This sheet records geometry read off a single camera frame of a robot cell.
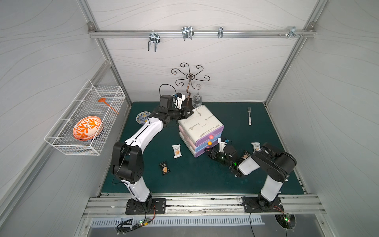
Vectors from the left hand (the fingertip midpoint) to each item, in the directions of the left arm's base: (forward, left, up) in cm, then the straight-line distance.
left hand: (193, 113), depth 84 cm
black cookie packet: (-25, +16, -22) cm, 37 cm away
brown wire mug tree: (+24, +2, +8) cm, 25 cm away
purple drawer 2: (-14, -5, -20) cm, 25 cm away
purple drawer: (-13, -10, -4) cm, 17 cm away
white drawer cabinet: (-11, -4, -2) cm, 12 cm away
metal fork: (+14, -43, -24) cm, 51 cm away
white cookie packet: (-13, +10, -23) cm, 28 cm away
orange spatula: (+1, +49, +8) cm, 50 cm away
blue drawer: (-17, -3, -10) cm, 20 cm away
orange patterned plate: (-19, +46, +11) cm, 51 cm away
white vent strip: (-50, +30, -26) cm, 64 cm away
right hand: (-12, -9, -20) cm, 25 cm away
